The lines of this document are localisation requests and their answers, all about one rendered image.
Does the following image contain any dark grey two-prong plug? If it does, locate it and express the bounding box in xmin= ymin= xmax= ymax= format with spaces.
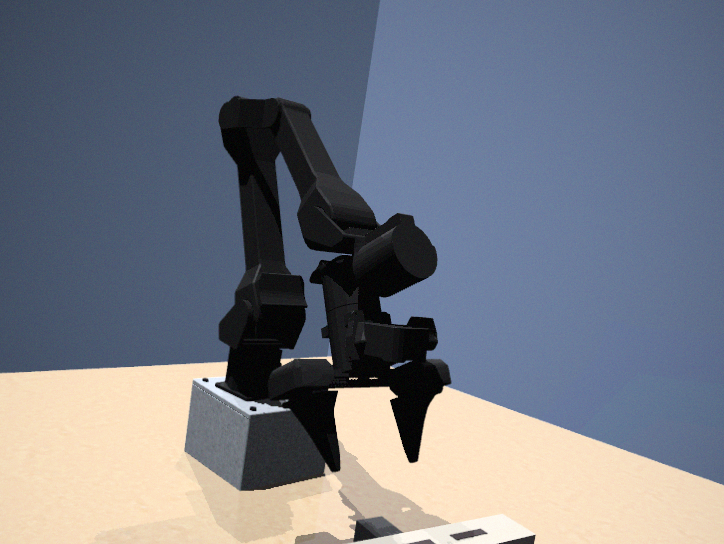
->
xmin=353 ymin=517 xmax=403 ymax=543

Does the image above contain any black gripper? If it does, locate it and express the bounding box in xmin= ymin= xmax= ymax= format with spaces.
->
xmin=267 ymin=303 xmax=452 ymax=473

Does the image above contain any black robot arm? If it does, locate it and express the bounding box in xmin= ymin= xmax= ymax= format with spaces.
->
xmin=215 ymin=96 xmax=438 ymax=401

